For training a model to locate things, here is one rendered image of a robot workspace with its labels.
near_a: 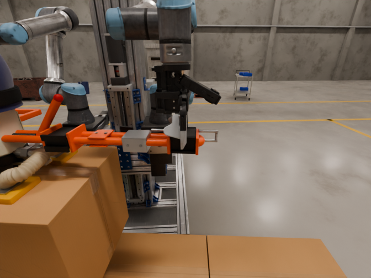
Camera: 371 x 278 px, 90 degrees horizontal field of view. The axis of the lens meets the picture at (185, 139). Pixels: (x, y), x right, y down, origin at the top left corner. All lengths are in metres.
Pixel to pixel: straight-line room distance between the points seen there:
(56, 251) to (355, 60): 15.41
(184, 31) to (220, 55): 11.02
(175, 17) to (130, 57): 0.87
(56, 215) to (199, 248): 0.71
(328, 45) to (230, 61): 5.58
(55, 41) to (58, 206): 1.02
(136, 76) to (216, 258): 1.13
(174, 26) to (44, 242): 0.58
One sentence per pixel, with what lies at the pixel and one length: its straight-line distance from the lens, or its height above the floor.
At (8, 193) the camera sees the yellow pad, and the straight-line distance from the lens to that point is 0.69.
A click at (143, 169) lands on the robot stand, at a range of 1.30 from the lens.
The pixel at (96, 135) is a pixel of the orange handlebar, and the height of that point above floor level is 1.22.
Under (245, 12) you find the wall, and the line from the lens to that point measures 11.94.
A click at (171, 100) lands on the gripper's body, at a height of 1.32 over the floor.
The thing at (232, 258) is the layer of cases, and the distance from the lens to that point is 1.07.
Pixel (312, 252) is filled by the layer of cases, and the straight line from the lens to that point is 1.23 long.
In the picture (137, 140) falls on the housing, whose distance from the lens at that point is 0.52.
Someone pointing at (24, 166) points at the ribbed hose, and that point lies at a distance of 0.66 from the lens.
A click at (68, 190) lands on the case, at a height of 1.07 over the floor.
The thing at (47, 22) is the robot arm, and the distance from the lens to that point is 1.21.
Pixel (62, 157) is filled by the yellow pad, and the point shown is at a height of 1.09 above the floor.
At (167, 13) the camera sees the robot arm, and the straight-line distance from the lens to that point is 0.46.
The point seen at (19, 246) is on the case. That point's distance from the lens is 0.67.
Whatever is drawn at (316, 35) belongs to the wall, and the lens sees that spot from 13.68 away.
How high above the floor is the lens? 1.42
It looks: 24 degrees down
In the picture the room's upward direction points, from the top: straight up
